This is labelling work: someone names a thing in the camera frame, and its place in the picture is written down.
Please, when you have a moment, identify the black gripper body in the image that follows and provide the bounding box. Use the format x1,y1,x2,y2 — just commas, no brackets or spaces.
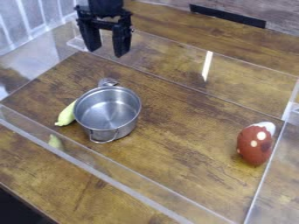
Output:
75,5,133,31

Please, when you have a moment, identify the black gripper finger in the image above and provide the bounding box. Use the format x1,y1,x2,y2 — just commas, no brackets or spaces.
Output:
78,20,102,52
113,24,133,58

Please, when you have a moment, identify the stainless steel pot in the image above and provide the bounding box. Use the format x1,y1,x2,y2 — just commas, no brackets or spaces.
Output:
74,78,142,144

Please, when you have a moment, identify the green handled metal spoon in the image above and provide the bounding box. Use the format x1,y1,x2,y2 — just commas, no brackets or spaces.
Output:
55,101,77,127

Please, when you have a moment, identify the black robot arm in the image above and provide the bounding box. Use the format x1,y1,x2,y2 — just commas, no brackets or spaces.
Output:
75,0,134,58

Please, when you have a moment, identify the black bar on table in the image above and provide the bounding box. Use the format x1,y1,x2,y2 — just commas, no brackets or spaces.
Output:
190,4,267,29

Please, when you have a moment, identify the red spotted mushroom toy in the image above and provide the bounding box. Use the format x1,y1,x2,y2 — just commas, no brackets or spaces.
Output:
237,122,277,166

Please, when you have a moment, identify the clear acrylic front barrier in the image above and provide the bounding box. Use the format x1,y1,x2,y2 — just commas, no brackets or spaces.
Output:
0,104,237,224

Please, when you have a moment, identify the clear acrylic barrier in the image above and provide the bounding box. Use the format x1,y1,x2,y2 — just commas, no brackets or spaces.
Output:
245,80,299,224
0,104,237,224

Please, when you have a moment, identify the clear acrylic right barrier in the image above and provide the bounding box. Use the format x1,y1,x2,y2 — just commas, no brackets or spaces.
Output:
245,80,299,224

